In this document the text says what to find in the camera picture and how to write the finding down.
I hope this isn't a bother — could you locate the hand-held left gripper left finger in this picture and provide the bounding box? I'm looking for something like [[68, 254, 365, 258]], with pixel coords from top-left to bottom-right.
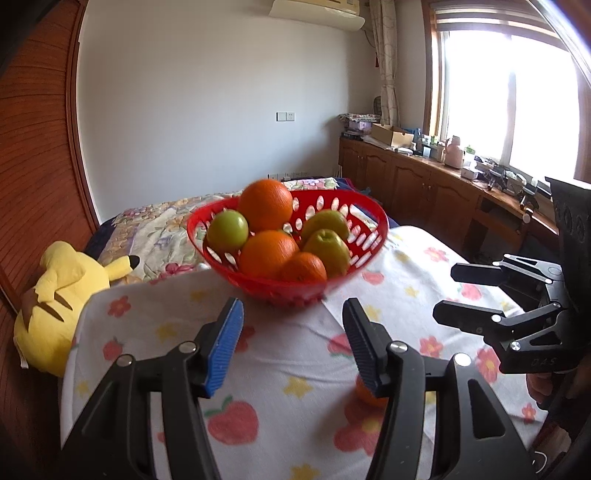
[[60, 298, 245, 480]]

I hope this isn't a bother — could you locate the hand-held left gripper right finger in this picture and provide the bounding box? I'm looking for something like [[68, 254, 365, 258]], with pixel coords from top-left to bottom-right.
[[342, 298, 532, 480]]

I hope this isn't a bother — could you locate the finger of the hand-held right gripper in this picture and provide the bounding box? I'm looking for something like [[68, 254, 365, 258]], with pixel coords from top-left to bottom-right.
[[450, 254, 565, 298], [433, 299, 571, 357]]

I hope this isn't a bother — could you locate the small orange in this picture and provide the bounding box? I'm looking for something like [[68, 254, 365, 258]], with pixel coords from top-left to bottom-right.
[[355, 374, 391, 408], [279, 252, 328, 284]]

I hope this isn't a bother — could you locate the yellow-green apple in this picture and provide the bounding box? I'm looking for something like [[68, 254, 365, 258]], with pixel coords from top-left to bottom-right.
[[300, 209, 349, 243], [302, 229, 352, 278], [206, 210, 250, 253]]

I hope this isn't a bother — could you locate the large orange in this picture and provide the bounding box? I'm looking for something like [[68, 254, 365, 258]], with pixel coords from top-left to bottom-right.
[[238, 179, 295, 233], [239, 230, 300, 280]]

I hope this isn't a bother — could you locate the red perforated plastic basket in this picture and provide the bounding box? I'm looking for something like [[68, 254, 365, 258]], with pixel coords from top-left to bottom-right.
[[187, 189, 389, 308]]

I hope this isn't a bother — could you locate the person's right forearm black sleeve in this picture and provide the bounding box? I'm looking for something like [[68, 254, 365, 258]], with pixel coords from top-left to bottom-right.
[[545, 360, 591, 457]]

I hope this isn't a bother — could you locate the person's right hand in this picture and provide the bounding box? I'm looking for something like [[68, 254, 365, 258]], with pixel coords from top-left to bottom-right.
[[527, 372, 563, 410]]

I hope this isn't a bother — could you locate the white floral tablecloth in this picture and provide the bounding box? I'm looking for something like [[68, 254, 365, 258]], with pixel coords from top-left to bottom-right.
[[60, 225, 550, 480]]

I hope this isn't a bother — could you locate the wooden cabinet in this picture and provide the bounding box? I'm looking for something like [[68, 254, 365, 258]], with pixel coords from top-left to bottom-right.
[[338, 136, 559, 259]]

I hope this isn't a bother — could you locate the pink bottle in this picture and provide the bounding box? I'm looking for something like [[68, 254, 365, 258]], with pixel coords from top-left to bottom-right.
[[444, 136, 464, 168]]

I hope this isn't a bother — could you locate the floral bed quilt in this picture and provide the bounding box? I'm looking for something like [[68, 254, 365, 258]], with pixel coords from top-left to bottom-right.
[[85, 175, 393, 287]]

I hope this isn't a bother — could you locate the cardboard box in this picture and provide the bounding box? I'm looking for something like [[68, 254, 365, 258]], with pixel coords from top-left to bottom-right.
[[372, 123, 415, 147]]

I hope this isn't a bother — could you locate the yellow plush toy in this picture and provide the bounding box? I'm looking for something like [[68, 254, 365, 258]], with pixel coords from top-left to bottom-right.
[[13, 241, 140, 378]]

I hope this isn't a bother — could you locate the wooden framed window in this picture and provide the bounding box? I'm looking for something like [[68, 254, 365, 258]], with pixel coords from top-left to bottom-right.
[[422, 0, 591, 185]]

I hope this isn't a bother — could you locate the folded patterned cloth pile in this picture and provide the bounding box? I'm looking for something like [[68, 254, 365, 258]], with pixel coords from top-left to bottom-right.
[[339, 113, 382, 134]]

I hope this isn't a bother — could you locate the beige patterned curtain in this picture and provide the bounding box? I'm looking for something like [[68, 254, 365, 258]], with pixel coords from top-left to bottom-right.
[[369, 0, 400, 127]]

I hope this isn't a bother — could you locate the white air conditioner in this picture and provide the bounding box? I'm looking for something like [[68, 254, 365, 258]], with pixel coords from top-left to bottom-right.
[[269, 0, 365, 31]]

